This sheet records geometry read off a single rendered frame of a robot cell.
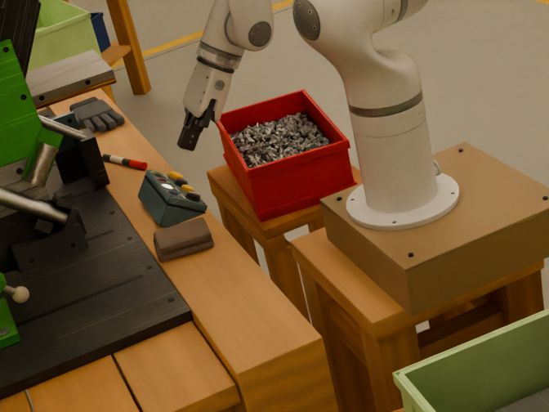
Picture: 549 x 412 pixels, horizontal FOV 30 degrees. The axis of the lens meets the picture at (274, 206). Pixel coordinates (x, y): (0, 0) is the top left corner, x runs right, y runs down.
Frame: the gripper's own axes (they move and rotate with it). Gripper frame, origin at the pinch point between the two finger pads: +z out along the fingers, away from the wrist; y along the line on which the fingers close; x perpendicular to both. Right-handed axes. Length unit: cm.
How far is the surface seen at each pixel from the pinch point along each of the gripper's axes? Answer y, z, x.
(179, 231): -21.3, 11.7, 5.0
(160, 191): -8.1, 9.3, 5.3
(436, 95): 178, -5, -180
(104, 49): 296, 36, -75
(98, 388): -48, 29, 21
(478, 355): -84, -1, -12
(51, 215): -6.4, 18.8, 23.0
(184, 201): -12.8, 8.6, 2.2
